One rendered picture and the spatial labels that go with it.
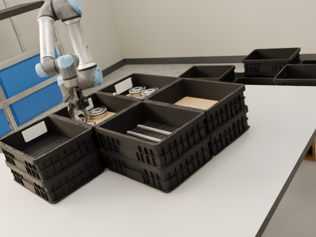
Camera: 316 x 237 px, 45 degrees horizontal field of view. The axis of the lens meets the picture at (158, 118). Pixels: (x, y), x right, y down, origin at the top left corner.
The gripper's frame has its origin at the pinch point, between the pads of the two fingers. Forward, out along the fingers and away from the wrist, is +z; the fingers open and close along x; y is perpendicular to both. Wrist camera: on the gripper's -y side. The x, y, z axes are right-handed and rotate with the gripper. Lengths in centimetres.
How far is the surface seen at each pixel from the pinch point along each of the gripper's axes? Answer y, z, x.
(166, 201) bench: 73, 16, -13
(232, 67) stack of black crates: -12, 20, 148
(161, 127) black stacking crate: 45.3, 1.7, 14.9
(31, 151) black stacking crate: -0.6, 3.1, -29.7
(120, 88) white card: -7.2, -4.6, 34.6
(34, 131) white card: -6.8, -3.3, -22.7
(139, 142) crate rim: 62, -7, -11
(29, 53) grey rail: -189, -10, 67
